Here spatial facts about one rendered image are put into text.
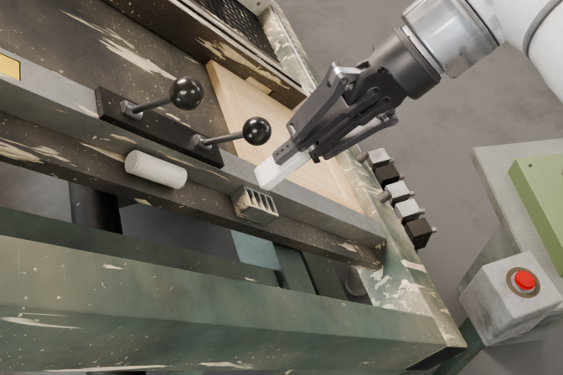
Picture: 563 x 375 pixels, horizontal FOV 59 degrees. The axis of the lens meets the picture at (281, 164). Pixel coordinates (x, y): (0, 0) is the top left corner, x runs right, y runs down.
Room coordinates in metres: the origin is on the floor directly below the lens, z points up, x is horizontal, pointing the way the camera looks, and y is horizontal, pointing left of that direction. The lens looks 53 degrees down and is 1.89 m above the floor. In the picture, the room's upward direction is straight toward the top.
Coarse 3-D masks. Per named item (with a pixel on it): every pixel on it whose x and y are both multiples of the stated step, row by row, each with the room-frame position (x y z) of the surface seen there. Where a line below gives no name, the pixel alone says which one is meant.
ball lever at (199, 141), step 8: (248, 120) 0.43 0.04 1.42; (256, 120) 0.42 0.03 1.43; (264, 120) 0.42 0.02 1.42; (248, 128) 0.41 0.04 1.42; (256, 128) 0.41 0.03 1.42; (264, 128) 0.41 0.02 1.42; (200, 136) 0.45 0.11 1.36; (216, 136) 0.44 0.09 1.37; (224, 136) 0.43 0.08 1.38; (232, 136) 0.43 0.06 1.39; (240, 136) 0.42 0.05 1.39; (248, 136) 0.40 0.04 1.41; (256, 136) 0.40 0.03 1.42; (264, 136) 0.40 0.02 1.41; (200, 144) 0.44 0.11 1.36; (208, 144) 0.44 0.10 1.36; (256, 144) 0.40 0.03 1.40
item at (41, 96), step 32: (32, 64) 0.41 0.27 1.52; (0, 96) 0.36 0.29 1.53; (32, 96) 0.37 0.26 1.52; (64, 96) 0.39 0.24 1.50; (64, 128) 0.37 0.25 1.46; (96, 128) 0.39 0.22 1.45; (192, 160) 0.42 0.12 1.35; (224, 160) 0.46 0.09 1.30; (224, 192) 0.43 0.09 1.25; (288, 192) 0.48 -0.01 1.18; (320, 224) 0.48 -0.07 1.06; (352, 224) 0.51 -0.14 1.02
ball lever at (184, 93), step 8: (176, 80) 0.40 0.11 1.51; (184, 80) 0.39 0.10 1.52; (192, 80) 0.40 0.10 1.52; (176, 88) 0.39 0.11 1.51; (184, 88) 0.39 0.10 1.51; (192, 88) 0.39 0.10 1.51; (200, 88) 0.39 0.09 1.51; (168, 96) 0.40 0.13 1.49; (176, 96) 0.38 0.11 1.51; (184, 96) 0.38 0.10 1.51; (192, 96) 0.38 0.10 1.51; (200, 96) 0.39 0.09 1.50; (120, 104) 0.42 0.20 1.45; (128, 104) 0.42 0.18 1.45; (144, 104) 0.41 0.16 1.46; (152, 104) 0.40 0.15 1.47; (160, 104) 0.40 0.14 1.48; (176, 104) 0.38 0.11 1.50; (184, 104) 0.38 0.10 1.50; (192, 104) 0.38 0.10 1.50; (128, 112) 0.41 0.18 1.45; (136, 112) 0.41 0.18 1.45; (136, 120) 0.41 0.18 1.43
